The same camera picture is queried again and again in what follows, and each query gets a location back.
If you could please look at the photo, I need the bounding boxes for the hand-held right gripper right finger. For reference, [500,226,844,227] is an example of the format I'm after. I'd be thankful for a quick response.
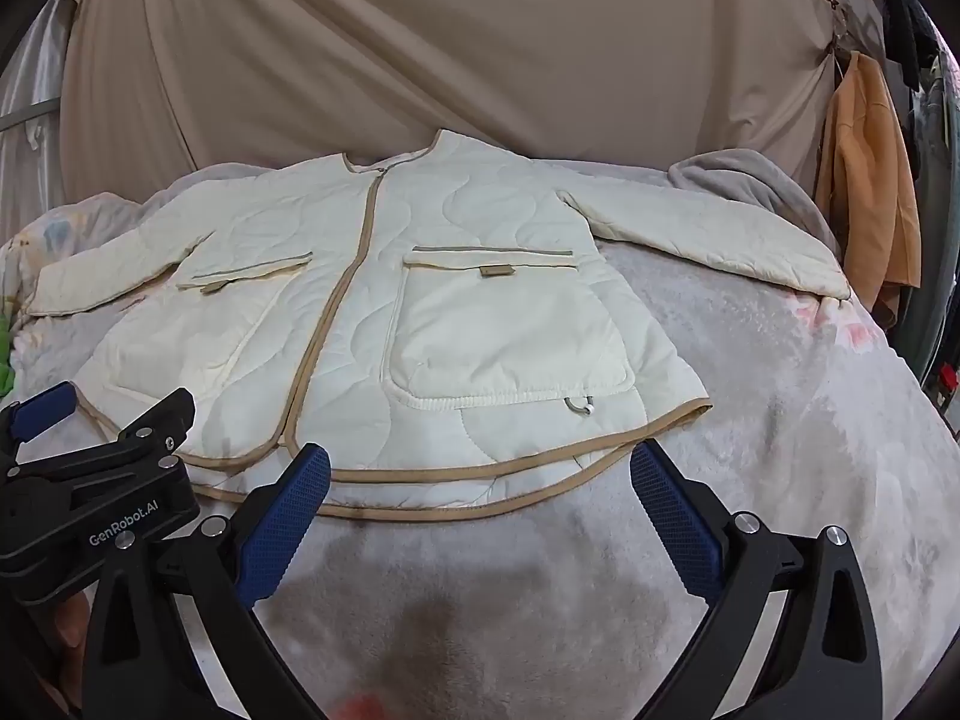
[628,439,884,720]

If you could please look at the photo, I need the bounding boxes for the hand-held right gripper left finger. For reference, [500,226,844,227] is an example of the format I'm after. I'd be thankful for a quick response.
[81,444,331,720]

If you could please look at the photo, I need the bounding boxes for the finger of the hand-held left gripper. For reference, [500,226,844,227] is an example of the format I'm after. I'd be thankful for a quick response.
[0,381,77,466]
[6,388,197,490]

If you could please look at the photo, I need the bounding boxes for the cream quilted jacket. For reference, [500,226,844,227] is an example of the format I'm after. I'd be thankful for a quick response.
[28,129,852,522]

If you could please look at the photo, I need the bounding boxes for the dark hanging clothes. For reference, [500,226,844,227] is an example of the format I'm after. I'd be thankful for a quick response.
[877,0,950,80]

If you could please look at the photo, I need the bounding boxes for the person's left hand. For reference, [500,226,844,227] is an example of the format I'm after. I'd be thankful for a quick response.
[43,591,95,710]

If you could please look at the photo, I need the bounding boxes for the green cushion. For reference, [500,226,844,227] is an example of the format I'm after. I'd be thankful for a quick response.
[0,315,17,400]

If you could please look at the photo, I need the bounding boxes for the grey floral blanket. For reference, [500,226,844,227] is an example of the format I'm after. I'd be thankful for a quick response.
[0,152,960,720]

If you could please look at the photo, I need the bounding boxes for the white satin curtain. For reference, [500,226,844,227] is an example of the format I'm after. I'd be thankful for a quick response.
[0,0,80,241]

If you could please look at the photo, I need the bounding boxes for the orange hanging garment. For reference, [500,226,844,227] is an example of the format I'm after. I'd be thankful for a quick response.
[814,51,922,331]

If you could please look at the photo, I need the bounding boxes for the grey hanging garment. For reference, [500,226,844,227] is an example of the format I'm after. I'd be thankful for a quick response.
[904,52,960,398]

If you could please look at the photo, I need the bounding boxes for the beige backdrop sheet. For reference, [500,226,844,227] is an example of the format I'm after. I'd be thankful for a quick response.
[56,0,845,188]

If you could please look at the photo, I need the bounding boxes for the metal rail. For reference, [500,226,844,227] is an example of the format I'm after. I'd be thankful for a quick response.
[0,100,61,134]

